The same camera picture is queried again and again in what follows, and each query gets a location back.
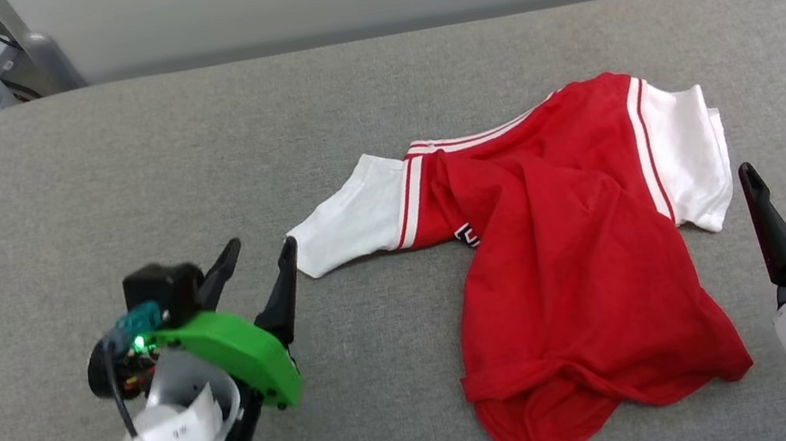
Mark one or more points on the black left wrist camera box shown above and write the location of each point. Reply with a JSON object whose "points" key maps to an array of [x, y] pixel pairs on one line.
{"points": [[163, 288]]}

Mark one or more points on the grey metal partition post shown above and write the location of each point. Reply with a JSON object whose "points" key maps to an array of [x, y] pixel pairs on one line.
{"points": [[53, 65]]}

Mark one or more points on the white paper label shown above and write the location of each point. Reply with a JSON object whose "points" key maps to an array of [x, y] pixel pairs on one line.
{"points": [[181, 427]]}

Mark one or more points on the red shirt with white sleeves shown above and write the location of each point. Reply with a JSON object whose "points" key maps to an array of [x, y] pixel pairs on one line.
{"points": [[573, 263]]}

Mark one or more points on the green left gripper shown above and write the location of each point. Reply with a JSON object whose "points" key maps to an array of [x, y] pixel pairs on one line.
{"points": [[247, 346]]}

